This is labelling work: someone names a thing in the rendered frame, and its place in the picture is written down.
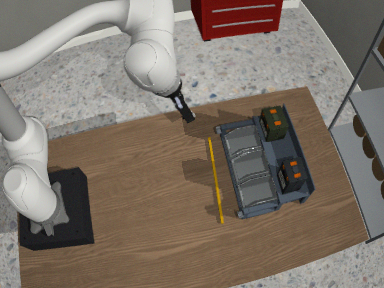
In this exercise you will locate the grey open bin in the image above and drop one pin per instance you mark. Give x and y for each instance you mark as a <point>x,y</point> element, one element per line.
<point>250,163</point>
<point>260,189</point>
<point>242,140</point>

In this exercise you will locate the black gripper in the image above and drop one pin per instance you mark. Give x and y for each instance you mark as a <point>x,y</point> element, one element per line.
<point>181,107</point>

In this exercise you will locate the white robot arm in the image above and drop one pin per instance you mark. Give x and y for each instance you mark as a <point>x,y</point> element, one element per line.
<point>150,64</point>

